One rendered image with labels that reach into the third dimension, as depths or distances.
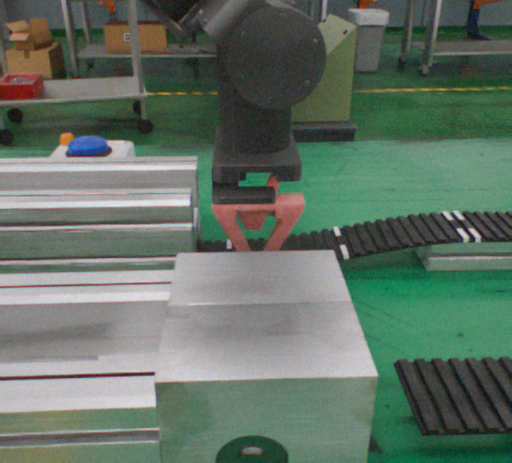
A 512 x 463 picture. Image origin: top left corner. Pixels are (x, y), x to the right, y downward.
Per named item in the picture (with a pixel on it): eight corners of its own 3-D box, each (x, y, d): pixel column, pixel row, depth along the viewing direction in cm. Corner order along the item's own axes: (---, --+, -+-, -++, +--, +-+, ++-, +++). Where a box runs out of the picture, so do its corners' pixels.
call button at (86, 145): (112, 151, 57) (110, 134, 56) (105, 164, 53) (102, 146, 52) (75, 152, 57) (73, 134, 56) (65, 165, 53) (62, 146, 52)
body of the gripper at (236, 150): (213, 189, 37) (209, 87, 34) (216, 144, 46) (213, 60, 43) (302, 188, 38) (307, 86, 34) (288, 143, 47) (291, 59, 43)
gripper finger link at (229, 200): (214, 290, 40) (210, 179, 36) (216, 245, 46) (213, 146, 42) (301, 288, 40) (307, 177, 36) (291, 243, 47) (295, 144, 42)
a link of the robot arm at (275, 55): (206, -123, 34) (121, -22, 36) (217, -158, 24) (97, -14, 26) (322, 14, 39) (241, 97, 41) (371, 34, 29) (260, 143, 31)
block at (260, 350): (318, 349, 36) (326, 229, 32) (358, 526, 25) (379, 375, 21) (189, 352, 36) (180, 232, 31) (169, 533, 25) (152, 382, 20)
